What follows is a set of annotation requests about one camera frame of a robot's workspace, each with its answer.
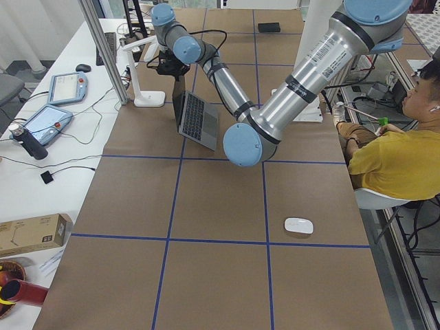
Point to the grey laptop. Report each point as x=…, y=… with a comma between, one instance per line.
x=195, y=118

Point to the white chair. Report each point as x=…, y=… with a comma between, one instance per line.
x=368, y=199

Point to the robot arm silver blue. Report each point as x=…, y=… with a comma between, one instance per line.
x=355, y=28

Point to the lower blue teach pendant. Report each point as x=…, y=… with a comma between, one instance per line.
x=47, y=123

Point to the green handled grabber tool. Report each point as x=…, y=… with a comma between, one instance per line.
x=382, y=121

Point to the brown cardboard box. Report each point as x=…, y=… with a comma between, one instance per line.
x=33, y=234

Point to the white desk lamp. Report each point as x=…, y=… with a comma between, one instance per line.
x=143, y=98

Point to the red cylinder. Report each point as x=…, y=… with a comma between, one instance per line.
x=22, y=292

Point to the black mouse pad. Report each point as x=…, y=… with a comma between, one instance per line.
x=273, y=27

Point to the black computer mouse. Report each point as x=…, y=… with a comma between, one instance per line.
x=83, y=68

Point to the small black square device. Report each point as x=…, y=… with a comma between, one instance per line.
x=47, y=177

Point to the black water bottle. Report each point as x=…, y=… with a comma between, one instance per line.
x=27, y=141

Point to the brown paper table cover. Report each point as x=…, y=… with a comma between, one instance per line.
x=172, y=235

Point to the blue teach pendant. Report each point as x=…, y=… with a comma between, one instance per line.
x=67, y=88
x=47, y=123

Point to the woven basket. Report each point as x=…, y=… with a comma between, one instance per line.
x=10, y=270

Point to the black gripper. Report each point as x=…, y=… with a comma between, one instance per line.
x=177, y=69

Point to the aluminium frame post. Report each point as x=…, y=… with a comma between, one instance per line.
x=98, y=35

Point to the person in yellow shirt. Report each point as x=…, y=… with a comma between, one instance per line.
x=397, y=163

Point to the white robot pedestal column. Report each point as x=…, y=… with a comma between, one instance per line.
x=296, y=99

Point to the upper blue teach pendant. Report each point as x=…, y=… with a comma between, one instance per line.
x=67, y=88

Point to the white computer mouse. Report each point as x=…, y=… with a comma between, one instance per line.
x=299, y=225

